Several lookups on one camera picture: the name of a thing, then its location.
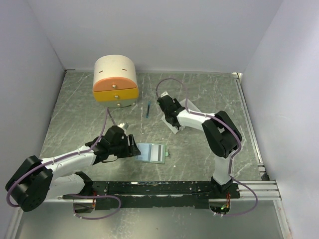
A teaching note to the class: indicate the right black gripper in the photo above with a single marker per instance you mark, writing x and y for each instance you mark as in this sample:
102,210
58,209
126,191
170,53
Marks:
175,102

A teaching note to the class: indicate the blue pen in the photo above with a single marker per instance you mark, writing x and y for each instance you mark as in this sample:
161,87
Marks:
148,109

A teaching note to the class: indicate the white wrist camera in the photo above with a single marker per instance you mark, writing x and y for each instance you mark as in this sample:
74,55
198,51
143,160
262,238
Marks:
123,126
164,94

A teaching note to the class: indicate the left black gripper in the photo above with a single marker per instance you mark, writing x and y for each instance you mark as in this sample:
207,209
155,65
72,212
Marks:
130,150

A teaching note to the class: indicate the beige mini drawer cabinet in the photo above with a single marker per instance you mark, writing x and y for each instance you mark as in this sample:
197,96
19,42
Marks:
115,82

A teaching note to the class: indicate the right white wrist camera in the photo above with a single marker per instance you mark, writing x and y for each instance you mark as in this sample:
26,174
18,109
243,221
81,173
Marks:
164,94

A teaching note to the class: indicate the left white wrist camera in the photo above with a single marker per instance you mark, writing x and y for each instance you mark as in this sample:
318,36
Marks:
123,126

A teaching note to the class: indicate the black base bar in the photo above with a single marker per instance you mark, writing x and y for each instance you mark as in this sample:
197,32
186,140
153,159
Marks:
163,194

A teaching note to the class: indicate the white plastic tray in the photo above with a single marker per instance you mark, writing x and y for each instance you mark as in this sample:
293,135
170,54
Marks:
185,122

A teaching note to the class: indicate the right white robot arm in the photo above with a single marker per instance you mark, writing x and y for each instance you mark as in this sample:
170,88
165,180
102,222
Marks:
223,137

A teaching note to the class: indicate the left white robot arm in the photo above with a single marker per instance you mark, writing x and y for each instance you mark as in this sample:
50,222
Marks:
37,180

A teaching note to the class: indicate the mint green card holder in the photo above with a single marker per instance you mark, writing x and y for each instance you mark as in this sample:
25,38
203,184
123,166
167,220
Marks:
145,149

